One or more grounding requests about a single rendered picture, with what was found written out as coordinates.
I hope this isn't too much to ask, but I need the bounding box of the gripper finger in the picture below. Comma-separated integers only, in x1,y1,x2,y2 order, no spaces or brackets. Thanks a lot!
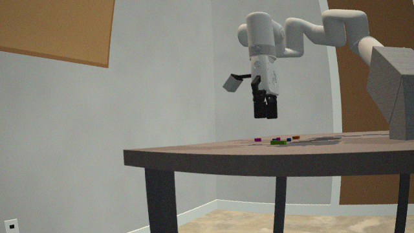
251,75,267,118
265,94,278,119

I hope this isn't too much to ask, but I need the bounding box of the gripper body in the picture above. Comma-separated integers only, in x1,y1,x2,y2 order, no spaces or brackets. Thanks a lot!
249,54,279,96

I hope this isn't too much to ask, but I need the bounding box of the lime green rectangular bar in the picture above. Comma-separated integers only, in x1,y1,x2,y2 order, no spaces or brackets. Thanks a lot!
270,140,287,145

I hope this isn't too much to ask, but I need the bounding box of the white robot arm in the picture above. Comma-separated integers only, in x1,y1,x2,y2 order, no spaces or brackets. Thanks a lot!
223,9,384,93

